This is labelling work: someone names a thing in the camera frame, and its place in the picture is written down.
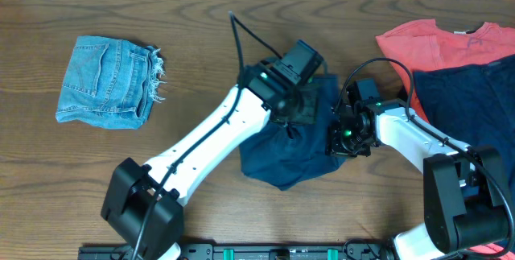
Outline folded light blue denim shorts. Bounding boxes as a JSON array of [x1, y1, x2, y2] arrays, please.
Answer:
[[56, 35, 166, 130]]

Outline red orange t-shirt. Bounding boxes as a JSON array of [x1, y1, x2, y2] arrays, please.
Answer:
[[375, 19, 515, 122]]

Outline dark navy blue shorts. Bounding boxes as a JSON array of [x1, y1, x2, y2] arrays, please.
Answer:
[[239, 75, 344, 191]]

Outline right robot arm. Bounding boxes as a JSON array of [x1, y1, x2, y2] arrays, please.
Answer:
[[326, 79, 514, 259]]

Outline dark navy garment in pile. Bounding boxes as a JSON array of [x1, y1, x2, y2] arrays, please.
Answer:
[[414, 56, 514, 193]]

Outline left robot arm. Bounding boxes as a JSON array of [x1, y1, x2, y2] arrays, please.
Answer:
[[101, 40, 324, 259]]

